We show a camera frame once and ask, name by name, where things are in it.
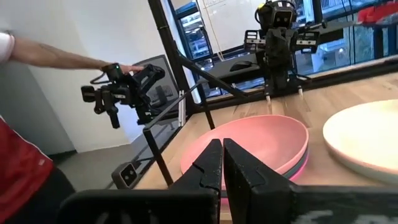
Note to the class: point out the magenta plastic plate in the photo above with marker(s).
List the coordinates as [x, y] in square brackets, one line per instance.
[299, 172]

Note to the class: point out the salmon pink plastic plate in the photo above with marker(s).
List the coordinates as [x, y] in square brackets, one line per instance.
[264, 140]

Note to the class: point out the cream white plastic plate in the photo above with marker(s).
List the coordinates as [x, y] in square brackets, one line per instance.
[367, 137]

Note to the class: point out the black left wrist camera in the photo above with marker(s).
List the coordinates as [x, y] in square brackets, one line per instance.
[283, 18]

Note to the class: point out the red plastic bin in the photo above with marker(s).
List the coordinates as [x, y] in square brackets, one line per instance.
[379, 12]

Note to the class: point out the person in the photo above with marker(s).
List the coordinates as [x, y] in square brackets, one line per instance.
[21, 168]

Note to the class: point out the large glass window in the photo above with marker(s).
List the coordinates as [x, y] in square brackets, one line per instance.
[335, 49]

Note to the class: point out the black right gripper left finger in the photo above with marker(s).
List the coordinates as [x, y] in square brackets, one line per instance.
[140, 208]

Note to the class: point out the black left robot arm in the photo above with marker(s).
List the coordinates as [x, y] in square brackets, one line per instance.
[280, 79]

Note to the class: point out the person's forearm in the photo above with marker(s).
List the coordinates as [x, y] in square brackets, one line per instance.
[56, 57]

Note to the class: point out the person's hand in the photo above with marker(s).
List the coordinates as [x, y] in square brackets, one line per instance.
[132, 68]

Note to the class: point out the black desk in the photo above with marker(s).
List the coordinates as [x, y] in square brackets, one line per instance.
[224, 73]

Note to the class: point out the black computer mouse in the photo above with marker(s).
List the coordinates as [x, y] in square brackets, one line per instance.
[242, 66]

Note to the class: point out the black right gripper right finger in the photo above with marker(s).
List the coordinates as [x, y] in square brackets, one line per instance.
[264, 202]

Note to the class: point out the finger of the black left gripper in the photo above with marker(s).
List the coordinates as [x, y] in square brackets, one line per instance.
[308, 40]
[252, 40]

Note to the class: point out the grey table-level camera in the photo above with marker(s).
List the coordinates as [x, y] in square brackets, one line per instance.
[126, 175]

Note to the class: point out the white board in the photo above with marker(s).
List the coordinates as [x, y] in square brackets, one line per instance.
[230, 25]

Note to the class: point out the black rig frame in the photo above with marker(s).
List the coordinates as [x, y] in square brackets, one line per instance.
[168, 40]

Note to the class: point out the grey computer monitor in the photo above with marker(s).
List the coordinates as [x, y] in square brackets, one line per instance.
[170, 87]

